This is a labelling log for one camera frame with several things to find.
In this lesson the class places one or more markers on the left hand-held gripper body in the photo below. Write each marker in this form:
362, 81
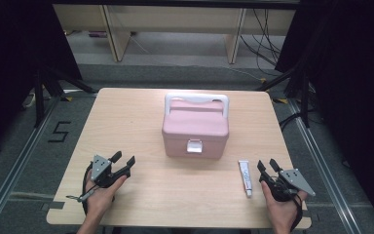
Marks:
100, 169

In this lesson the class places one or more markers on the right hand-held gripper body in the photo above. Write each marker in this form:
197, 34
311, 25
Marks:
293, 180

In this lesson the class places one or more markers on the white ointment tube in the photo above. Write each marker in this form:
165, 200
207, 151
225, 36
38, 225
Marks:
245, 175

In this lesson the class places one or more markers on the pink storage box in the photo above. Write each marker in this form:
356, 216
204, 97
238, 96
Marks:
194, 126

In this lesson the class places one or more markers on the person's left hand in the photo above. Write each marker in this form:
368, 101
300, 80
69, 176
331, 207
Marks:
99, 203

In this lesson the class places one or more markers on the person's right hand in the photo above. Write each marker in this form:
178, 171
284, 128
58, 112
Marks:
282, 214

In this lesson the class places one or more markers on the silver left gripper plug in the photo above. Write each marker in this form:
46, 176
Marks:
86, 196

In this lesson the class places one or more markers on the grey tape piece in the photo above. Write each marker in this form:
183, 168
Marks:
56, 205

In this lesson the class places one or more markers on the black metal stand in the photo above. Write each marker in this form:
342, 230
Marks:
39, 97
304, 97

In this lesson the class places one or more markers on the black curtain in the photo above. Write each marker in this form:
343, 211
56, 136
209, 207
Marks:
357, 81
13, 65

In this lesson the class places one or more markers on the beige wooden desk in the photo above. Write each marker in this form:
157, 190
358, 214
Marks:
175, 19

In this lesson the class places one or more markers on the aluminium floor rail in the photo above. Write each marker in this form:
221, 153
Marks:
321, 175
19, 165

